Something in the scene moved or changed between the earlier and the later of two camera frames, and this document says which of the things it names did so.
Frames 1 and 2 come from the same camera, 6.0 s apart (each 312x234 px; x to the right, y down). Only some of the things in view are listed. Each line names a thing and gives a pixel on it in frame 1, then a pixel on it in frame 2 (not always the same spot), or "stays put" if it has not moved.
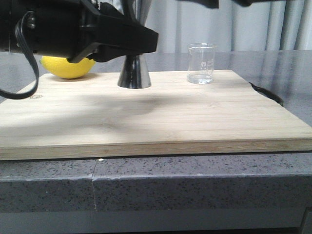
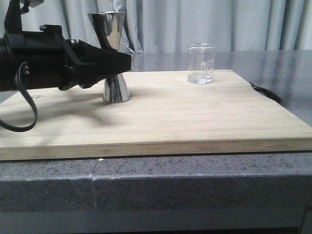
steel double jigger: (134, 74) to (108, 27)
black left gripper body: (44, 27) to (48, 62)
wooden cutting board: (95, 115) stays put
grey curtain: (285, 26) stays put
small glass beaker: (201, 60) stays put
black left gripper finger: (117, 34) to (92, 64)
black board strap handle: (268, 94) stays put
